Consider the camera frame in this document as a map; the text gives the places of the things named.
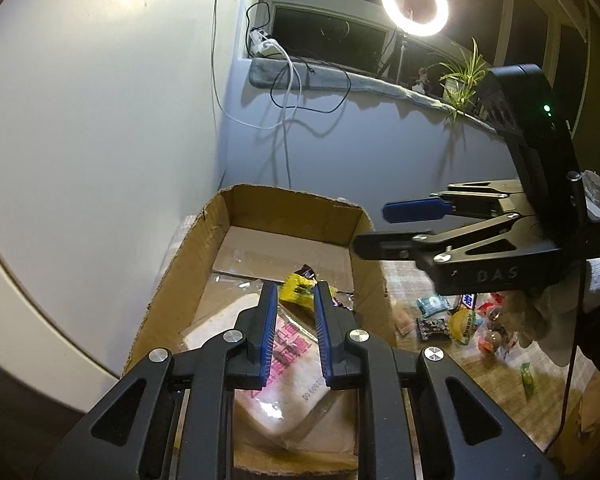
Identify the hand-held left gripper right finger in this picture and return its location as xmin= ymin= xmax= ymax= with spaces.
xmin=314 ymin=281 xmax=561 ymax=480

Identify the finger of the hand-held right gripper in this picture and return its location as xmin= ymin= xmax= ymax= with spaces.
xmin=383 ymin=179 xmax=526 ymax=223
xmin=352 ymin=212 xmax=563 ymax=268

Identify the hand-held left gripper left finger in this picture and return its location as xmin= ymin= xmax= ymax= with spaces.
xmin=35 ymin=282 xmax=281 ymax=480

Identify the teal candy packet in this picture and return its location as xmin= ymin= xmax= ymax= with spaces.
xmin=416 ymin=296 xmax=448 ymax=317

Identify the pink translucent packet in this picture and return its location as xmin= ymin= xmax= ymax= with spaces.
xmin=392 ymin=307 xmax=416 ymax=341

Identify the cardboard box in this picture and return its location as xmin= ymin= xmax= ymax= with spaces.
xmin=122 ymin=183 xmax=398 ymax=473

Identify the dark speckled snack packet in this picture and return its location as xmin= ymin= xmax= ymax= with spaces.
xmin=416 ymin=316 xmax=453 ymax=343

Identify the red candy wrapper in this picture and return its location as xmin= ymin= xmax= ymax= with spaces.
xmin=476 ymin=301 xmax=506 ymax=323

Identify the person's right hand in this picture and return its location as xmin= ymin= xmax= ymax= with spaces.
xmin=500 ymin=257 xmax=600 ymax=368

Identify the pink printed clear packet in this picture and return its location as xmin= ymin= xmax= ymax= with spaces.
xmin=180 ymin=292 xmax=361 ymax=453

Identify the potted spider plant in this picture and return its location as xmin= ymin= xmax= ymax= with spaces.
xmin=437 ymin=37 xmax=496 ymax=121

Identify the yellow green snack packet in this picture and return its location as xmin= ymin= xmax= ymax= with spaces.
xmin=447 ymin=309 xmax=481 ymax=345

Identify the small pink flower plant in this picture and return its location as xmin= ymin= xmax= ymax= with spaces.
xmin=411 ymin=66 xmax=431 ymax=95

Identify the round brown candy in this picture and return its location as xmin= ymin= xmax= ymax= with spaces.
xmin=480 ymin=327 xmax=504 ymax=354

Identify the grey stone window sill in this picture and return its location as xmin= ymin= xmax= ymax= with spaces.
xmin=249 ymin=56 xmax=501 ymax=136

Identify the white power strip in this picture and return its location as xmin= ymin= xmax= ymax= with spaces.
xmin=250 ymin=30 xmax=282 ymax=58

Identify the white cabinet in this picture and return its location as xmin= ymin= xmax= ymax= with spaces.
xmin=0 ymin=0 xmax=261 ymax=413

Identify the brown paper bag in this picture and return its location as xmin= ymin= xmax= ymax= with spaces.
xmin=562 ymin=375 xmax=600 ymax=461

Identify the thick white cable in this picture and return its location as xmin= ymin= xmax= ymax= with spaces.
xmin=277 ymin=45 xmax=303 ymax=188

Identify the ring light stand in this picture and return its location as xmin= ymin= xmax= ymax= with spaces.
xmin=392 ymin=30 xmax=411 ymax=86

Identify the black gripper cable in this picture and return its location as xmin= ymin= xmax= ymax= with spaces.
xmin=547 ymin=260 xmax=582 ymax=453

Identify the thin white wire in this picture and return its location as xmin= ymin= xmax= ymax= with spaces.
xmin=211 ymin=0 xmax=301 ymax=131

